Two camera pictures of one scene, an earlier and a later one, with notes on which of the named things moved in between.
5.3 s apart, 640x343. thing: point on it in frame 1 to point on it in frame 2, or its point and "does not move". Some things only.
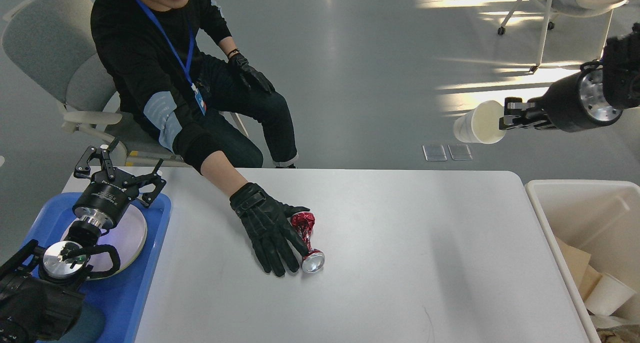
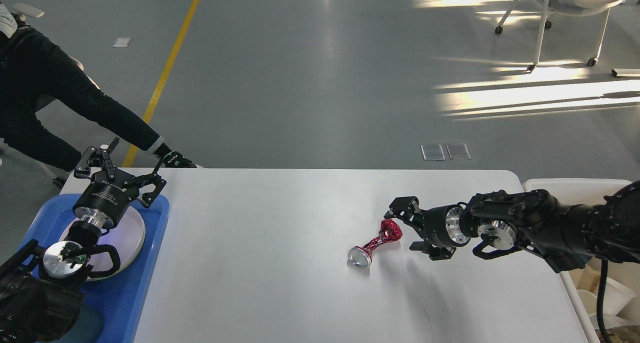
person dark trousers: (235, 107) to (34, 71)
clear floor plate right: (459, 152) does not move
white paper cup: (481, 124) to (589, 300)
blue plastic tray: (121, 298) does not move
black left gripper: (107, 198) does not move
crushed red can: (313, 262) to (361, 256)
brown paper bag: (586, 277) does not move
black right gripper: (575, 103) to (446, 225)
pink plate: (128, 236) does not move
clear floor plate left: (434, 153) does not move
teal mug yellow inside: (88, 328) does not move
